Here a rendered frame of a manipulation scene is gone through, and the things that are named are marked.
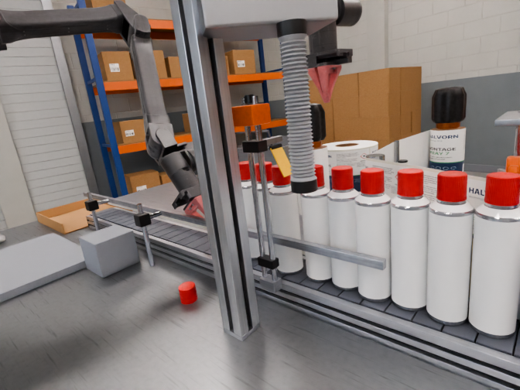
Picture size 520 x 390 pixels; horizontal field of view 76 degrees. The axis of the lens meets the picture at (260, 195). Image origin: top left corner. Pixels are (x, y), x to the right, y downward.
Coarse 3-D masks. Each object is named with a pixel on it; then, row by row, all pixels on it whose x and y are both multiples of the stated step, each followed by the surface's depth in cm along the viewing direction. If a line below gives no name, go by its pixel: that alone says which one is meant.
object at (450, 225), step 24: (456, 192) 41; (432, 216) 43; (456, 216) 41; (432, 240) 44; (456, 240) 42; (432, 264) 45; (456, 264) 43; (432, 288) 46; (456, 288) 44; (432, 312) 46; (456, 312) 44
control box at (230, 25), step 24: (216, 0) 38; (240, 0) 39; (264, 0) 39; (288, 0) 40; (312, 0) 41; (336, 0) 41; (216, 24) 39; (240, 24) 40; (264, 24) 40; (312, 24) 43
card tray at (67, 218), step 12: (72, 204) 146; (84, 204) 149; (108, 204) 149; (36, 216) 136; (48, 216) 139; (60, 216) 140; (72, 216) 138; (84, 216) 136; (60, 228) 118; (72, 228) 122
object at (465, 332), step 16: (112, 208) 125; (128, 224) 103; (160, 224) 100; (176, 240) 86; (192, 240) 85; (208, 240) 84; (304, 272) 63; (320, 288) 57; (336, 288) 57; (368, 304) 52; (384, 304) 51; (416, 320) 47; (432, 320) 46; (464, 336) 43; (480, 336) 43; (512, 352) 40
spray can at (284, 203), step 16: (272, 176) 60; (288, 176) 59; (272, 192) 60; (288, 192) 59; (272, 208) 61; (288, 208) 59; (272, 224) 62; (288, 224) 60; (288, 256) 62; (288, 272) 63
